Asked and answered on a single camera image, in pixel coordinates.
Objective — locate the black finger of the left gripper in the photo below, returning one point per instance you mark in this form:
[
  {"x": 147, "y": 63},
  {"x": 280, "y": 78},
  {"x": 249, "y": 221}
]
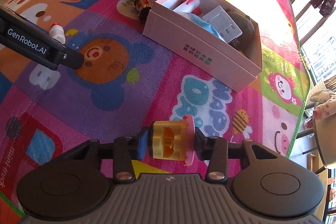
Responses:
[{"x": 28, "y": 40}]

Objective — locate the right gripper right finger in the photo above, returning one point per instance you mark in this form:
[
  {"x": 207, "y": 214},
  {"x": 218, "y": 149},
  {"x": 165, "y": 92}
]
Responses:
[{"x": 215, "y": 150}]

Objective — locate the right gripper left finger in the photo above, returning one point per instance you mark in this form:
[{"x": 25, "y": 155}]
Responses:
[{"x": 125, "y": 150}]

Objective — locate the small white red figurine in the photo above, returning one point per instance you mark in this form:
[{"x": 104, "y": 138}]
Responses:
[{"x": 56, "y": 31}]

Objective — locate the yellow pink cupcake toy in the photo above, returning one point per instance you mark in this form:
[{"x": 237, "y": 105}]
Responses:
[{"x": 173, "y": 140}]

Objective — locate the white battery charger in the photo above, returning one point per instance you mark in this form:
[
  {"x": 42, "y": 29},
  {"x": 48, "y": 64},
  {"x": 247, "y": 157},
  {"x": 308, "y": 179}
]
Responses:
[{"x": 223, "y": 24}]

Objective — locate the black round object in box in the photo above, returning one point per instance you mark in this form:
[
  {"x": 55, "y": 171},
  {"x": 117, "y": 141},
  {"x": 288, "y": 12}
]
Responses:
[{"x": 247, "y": 28}]

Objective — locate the colourful cartoon play mat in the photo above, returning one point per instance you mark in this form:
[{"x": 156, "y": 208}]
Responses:
[{"x": 127, "y": 81}]

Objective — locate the white cardboard box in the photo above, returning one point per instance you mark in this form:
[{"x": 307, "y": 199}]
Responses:
[{"x": 173, "y": 30}]

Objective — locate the round table with legs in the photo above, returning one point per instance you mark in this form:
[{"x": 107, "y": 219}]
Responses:
[{"x": 325, "y": 133}]

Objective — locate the pink patterned clothes pile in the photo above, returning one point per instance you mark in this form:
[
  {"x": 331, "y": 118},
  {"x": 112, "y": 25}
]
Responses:
[{"x": 323, "y": 99}]

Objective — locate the blue packet in box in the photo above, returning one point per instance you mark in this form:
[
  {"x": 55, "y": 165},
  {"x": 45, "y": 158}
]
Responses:
[{"x": 203, "y": 24}]

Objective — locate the white tube in box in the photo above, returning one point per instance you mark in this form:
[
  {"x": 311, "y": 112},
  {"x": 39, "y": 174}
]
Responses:
[{"x": 187, "y": 6}]

